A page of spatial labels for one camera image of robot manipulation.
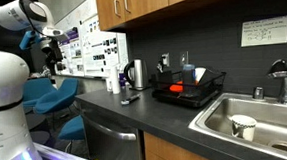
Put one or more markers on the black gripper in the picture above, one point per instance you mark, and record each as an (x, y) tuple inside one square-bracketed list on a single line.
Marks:
[(53, 55)]

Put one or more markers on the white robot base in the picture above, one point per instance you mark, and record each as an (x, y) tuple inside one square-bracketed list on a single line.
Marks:
[(15, 140)]

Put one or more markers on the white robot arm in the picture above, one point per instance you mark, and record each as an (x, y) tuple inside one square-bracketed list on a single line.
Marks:
[(21, 14)]

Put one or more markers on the orange object in rack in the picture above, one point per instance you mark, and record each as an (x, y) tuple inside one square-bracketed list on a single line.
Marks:
[(177, 87)]

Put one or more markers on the black dish drying rack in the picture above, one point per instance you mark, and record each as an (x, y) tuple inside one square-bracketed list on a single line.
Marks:
[(208, 85)]

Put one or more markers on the blue chair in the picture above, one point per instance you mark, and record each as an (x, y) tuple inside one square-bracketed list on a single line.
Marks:
[(58, 99), (34, 89)]

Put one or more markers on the research poster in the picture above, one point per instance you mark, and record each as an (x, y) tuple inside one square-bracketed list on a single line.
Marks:
[(100, 50)]

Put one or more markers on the white paper towel roll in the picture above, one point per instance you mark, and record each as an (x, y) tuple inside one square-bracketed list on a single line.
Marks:
[(114, 79)]

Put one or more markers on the wooden upper cabinets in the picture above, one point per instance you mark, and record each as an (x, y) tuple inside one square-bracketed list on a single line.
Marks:
[(114, 12)]

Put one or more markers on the wooden cabinets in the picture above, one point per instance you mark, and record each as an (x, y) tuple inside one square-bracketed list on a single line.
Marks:
[(158, 149), (114, 12)]

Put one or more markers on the stainless steel electric kettle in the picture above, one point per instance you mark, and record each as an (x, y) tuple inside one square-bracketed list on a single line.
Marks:
[(136, 74)]

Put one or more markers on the stainless steel dishwasher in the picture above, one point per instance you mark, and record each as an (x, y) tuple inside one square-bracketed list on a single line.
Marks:
[(108, 138)]

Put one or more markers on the wooden lower cabinets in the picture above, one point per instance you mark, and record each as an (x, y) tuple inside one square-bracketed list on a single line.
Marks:
[(158, 149)]

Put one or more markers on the white mug in sink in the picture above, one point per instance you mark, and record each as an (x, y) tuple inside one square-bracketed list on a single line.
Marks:
[(243, 126)]

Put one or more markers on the chrome soap dispenser cap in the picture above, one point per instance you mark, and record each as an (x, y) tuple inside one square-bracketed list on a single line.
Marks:
[(258, 93)]

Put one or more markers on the stainless steel sink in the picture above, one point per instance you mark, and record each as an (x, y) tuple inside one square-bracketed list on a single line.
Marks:
[(271, 130)]

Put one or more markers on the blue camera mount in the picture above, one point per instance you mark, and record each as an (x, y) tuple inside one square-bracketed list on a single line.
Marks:
[(30, 38)]

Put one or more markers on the white wall outlet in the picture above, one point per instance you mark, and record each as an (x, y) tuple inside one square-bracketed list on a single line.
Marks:
[(165, 59)]

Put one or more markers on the white paper wall note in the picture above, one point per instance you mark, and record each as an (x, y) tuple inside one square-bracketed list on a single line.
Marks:
[(262, 32)]

